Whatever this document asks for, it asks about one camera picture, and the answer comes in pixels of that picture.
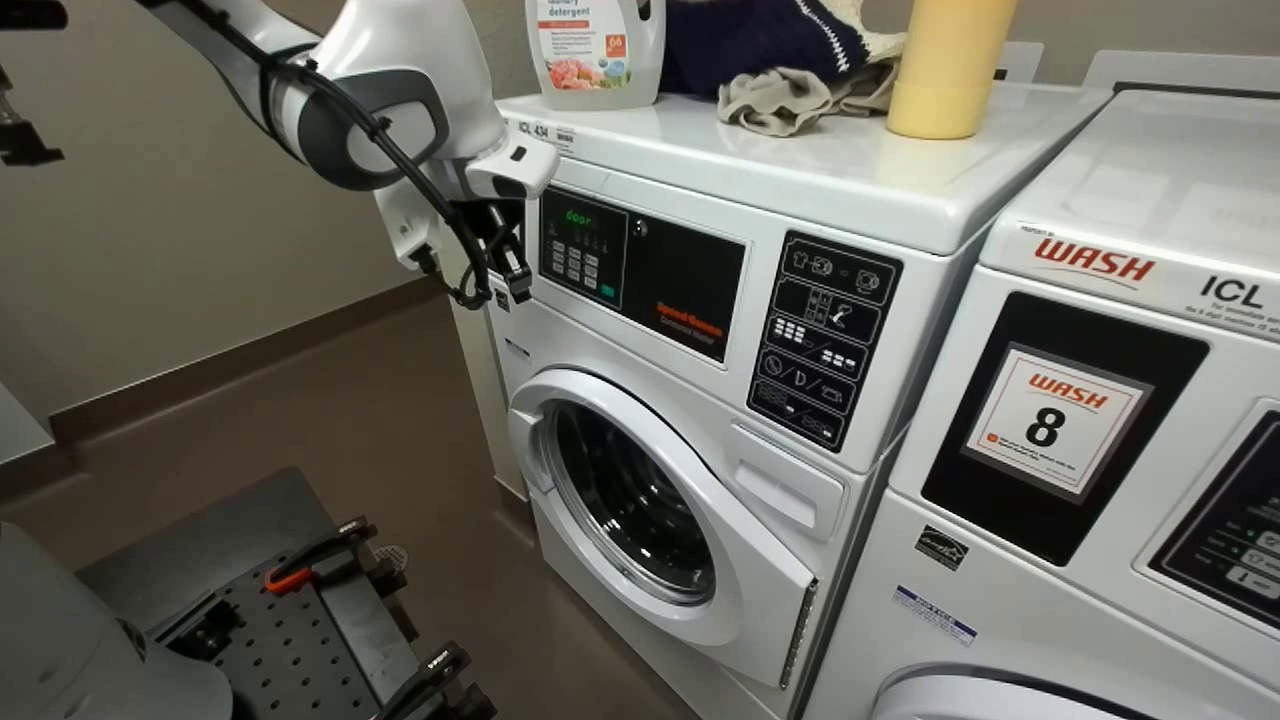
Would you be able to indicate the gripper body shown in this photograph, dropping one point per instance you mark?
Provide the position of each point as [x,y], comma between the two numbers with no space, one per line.
[500,214]

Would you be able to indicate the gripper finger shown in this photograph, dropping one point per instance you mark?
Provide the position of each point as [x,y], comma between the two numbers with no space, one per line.
[516,275]

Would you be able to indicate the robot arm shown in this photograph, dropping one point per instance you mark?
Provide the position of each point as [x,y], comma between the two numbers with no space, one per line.
[400,50]

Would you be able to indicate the white front-load washing machine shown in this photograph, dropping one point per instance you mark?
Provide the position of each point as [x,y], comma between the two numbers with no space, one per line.
[800,180]

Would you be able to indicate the washing machine door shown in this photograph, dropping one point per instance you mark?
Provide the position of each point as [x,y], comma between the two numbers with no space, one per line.
[960,700]
[740,590]

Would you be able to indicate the white washing machine with number sign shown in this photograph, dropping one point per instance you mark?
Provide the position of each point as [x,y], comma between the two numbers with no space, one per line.
[1100,620]

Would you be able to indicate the clear laundry detergent bottle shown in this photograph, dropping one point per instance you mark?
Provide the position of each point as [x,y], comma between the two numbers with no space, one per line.
[595,55]

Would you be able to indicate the beige cloth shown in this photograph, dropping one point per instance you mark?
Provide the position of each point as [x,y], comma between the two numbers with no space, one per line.
[775,100]

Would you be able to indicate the dark blue knit cloth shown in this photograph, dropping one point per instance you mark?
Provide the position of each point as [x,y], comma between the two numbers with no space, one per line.
[750,40]

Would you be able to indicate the black and orange clamp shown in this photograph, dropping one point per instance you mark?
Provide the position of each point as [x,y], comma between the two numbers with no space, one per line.
[300,570]

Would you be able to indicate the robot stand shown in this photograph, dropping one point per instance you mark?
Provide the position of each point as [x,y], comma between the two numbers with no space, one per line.
[290,650]

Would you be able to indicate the yellow plastic bottle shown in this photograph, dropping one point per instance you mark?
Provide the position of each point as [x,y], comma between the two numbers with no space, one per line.
[945,70]

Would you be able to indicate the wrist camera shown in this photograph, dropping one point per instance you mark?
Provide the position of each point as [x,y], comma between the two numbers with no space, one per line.
[405,225]

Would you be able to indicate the camera on mount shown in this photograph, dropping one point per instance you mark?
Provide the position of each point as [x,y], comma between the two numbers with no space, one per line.
[20,130]

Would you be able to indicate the white wall plate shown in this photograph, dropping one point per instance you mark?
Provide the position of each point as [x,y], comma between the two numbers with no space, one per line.
[1025,60]

